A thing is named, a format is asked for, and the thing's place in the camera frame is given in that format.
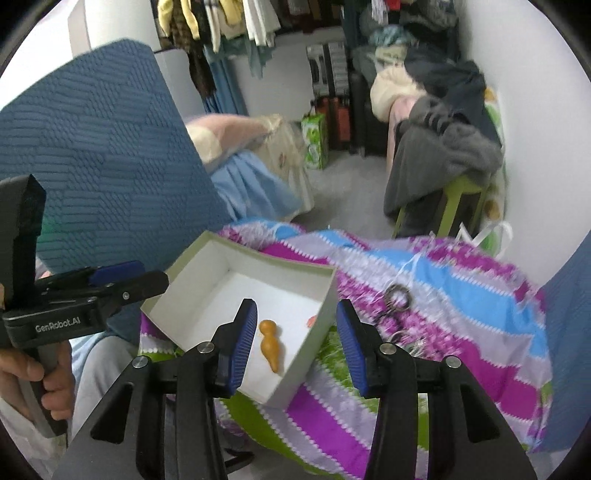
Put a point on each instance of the grey stacked cases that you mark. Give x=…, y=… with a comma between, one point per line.
x=325, y=69

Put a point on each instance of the green cardboard box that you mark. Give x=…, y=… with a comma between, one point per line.
x=315, y=141
x=217, y=286

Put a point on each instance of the person's left hand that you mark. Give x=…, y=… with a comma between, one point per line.
x=53, y=376

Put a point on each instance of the pink pillow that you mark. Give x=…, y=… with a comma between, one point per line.
x=221, y=134

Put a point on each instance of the patterned black beige bangle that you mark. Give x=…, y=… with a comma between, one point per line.
x=388, y=295

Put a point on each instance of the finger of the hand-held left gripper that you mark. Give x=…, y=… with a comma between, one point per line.
x=117, y=270
x=138, y=286

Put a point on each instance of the green plastic stool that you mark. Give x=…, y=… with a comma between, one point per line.
x=461, y=194

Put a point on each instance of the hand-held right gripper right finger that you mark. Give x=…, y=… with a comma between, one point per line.
x=353, y=346

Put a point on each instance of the orange gourd pendant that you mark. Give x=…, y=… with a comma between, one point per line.
x=271, y=350

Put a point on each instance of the beige embroidered tablecloth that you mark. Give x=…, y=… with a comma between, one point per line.
x=288, y=152

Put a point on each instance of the blue cloth panel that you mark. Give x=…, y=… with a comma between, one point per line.
x=565, y=360

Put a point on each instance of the grey fleece blanket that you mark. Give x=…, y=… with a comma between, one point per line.
x=438, y=157

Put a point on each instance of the red suitcase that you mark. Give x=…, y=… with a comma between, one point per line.
x=334, y=122

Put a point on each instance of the light blue bed skirt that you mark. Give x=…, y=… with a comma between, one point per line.
x=249, y=184

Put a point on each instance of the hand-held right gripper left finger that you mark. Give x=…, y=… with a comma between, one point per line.
x=242, y=341

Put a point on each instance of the cream fluffy garment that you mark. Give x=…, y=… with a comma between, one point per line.
x=390, y=92

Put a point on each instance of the dark jewelry piece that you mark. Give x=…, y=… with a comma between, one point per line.
x=385, y=321

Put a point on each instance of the small pink trinket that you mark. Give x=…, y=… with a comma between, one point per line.
x=312, y=321

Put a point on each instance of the person's light trousers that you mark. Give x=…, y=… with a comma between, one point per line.
x=99, y=369

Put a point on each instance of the black suitcase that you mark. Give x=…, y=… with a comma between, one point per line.
x=364, y=115

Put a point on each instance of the hanging clothes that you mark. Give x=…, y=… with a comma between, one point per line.
x=217, y=27

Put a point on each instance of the floral wall cloth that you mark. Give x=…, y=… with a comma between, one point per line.
x=496, y=138

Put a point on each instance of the pile of dark clothes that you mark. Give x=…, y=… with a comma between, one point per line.
x=429, y=50

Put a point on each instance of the colourful floral blanket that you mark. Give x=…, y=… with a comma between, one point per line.
x=461, y=323

